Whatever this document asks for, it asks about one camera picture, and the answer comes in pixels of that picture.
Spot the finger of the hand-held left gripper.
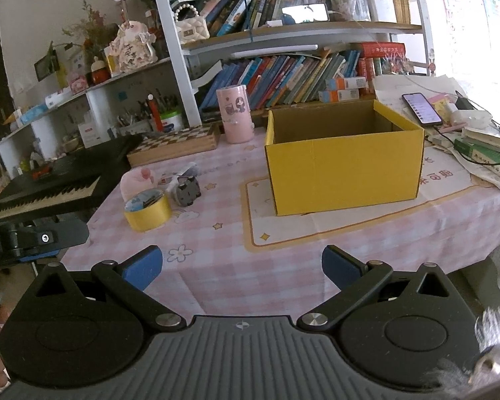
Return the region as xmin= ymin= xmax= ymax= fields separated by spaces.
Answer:
xmin=17 ymin=219 xmax=89 ymax=264

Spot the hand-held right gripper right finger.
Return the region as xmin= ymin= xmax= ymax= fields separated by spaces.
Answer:
xmin=297 ymin=245 xmax=463 ymax=333

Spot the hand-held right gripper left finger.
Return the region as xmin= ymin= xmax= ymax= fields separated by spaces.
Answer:
xmin=19 ymin=245 xmax=187 ymax=333

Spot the yellow tape roll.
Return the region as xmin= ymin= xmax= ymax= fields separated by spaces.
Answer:
xmin=124 ymin=189 xmax=172 ymax=233

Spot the pink round plush pouch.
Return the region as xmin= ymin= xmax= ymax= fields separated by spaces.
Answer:
xmin=120 ymin=167 xmax=157 ymax=201

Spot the yellow cardboard box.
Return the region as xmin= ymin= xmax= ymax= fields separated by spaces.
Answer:
xmin=264 ymin=99 xmax=425 ymax=217

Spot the pink checked tablecloth desktop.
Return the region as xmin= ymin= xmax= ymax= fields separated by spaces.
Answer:
xmin=60 ymin=123 xmax=500 ymax=330

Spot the black electronic keyboard piano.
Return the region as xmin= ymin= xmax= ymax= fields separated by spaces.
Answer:
xmin=0 ymin=133 xmax=144 ymax=223

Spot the white box red label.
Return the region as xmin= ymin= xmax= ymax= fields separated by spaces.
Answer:
xmin=77 ymin=121 xmax=109 ymax=148

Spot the wooden checkered chessboard box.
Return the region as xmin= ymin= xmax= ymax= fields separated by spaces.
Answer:
xmin=126 ymin=123 xmax=221 ymax=168

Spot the green lid white jar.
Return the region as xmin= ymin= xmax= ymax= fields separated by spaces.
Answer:
xmin=158 ymin=108 xmax=185 ymax=132

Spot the orange red bottle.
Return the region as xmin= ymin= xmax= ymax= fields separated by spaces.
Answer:
xmin=148 ymin=94 xmax=162 ymax=132

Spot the pink printed cup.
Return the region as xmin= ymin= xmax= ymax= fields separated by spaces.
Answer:
xmin=216 ymin=84 xmax=255 ymax=144

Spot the orange white small box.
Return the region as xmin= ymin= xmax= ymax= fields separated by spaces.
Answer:
xmin=337 ymin=77 xmax=368 ymax=90
xmin=319 ymin=89 xmax=361 ymax=103

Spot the black smartphone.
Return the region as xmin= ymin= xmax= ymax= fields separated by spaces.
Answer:
xmin=401 ymin=92 xmax=443 ymax=127

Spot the thick green book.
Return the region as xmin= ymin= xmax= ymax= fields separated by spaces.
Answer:
xmin=453 ymin=137 xmax=500 ymax=188

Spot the pile of white papers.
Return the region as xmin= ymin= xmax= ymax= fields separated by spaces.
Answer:
xmin=373 ymin=74 xmax=469 ymax=134

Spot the white bookshelf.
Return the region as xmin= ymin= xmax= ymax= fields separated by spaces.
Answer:
xmin=0 ymin=0 xmax=436 ymax=176

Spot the floral pink white bag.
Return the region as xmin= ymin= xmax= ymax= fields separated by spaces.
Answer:
xmin=108 ymin=21 xmax=157 ymax=73

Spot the long row of leaning books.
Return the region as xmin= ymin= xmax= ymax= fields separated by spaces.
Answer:
xmin=198 ymin=50 xmax=363 ymax=113

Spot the white translucent plastic box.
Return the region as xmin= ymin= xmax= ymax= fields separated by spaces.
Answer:
xmin=450 ymin=108 xmax=493 ymax=131

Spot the dried flower bouquet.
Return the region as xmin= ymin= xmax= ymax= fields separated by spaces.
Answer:
xmin=62 ymin=0 xmax=121 ymax=53

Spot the stack of red thick books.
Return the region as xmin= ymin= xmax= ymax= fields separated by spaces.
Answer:
xmin=354 ymin=42 xmax=407 ymax=92

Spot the white tablet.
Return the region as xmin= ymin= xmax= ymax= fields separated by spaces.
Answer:
xmin=281 ymin=3 xmax=330 ymax=23

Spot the white pen holder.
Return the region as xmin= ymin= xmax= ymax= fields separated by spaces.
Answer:
xmin=367 ymin=0 xmax=398 ymax=23

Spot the short row of shelf books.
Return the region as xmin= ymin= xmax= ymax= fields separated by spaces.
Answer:
xmin=169 ymin=0 xmax=330 ymax=36

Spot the black charging cable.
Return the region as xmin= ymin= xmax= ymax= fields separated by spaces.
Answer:
xmin=435 ymin=125 xmax=500 ymax=169

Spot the white pearl handle handbag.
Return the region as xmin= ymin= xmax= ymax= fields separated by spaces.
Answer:
xmin=174 ymin=3 xmax=211 ymax=44

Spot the wall poster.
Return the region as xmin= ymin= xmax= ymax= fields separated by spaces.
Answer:
xmin=434 ymin=0 xmax=500 ymax=78

